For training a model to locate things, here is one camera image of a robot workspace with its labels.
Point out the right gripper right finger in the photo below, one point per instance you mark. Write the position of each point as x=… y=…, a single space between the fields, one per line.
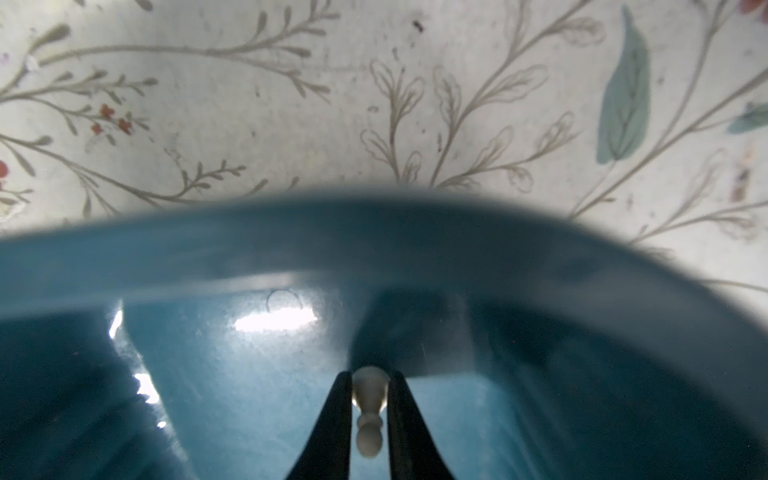
x=412 y=452

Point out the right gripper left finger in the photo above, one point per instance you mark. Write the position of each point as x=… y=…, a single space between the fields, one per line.
x=327 y=452

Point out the white chess pawn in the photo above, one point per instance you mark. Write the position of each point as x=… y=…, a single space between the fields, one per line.
x=370 y=392

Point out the teal plastic tray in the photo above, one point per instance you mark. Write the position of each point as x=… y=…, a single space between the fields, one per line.
x=202 y=344

